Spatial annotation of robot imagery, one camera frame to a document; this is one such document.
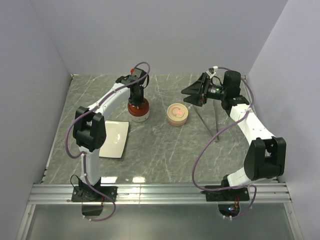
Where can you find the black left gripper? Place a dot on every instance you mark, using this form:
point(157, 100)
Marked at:
point(139, 101)

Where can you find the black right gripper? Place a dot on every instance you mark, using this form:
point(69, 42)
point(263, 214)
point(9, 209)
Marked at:
point(199, 94)

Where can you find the red round lid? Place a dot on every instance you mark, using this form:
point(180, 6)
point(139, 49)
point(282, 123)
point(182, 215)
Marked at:
point(139, 110)

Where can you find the beige round lid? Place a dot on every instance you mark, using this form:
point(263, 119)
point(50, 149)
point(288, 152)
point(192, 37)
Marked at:
point(177, 111)

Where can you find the metal lunch tin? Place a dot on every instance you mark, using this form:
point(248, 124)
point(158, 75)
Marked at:
point(139, 118)

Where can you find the pink lunch bowl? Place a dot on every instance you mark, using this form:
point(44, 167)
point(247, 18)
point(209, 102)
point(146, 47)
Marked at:
point(177, 123)

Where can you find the metal serving tongs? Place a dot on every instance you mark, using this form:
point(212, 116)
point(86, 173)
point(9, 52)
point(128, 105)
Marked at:
point(208, 116)

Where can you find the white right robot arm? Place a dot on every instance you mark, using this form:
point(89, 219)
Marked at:
point(266, 155)

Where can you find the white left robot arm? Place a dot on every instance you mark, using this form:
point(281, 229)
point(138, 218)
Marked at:
point(89, 130)

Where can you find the white square plate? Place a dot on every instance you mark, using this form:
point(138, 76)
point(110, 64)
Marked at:
point(116, 138)

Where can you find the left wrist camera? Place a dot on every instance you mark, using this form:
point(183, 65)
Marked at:
point(137, 73)

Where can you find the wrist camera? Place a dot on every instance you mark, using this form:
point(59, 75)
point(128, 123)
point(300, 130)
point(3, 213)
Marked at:
point(212, 71)
point(137, 73)

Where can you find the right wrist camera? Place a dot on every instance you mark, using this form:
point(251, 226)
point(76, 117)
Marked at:
point(212, 71)

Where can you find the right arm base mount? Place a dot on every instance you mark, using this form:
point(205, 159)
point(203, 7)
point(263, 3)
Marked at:
point(228, 200)

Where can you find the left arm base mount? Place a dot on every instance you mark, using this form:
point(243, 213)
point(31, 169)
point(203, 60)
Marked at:
point(92, 198)

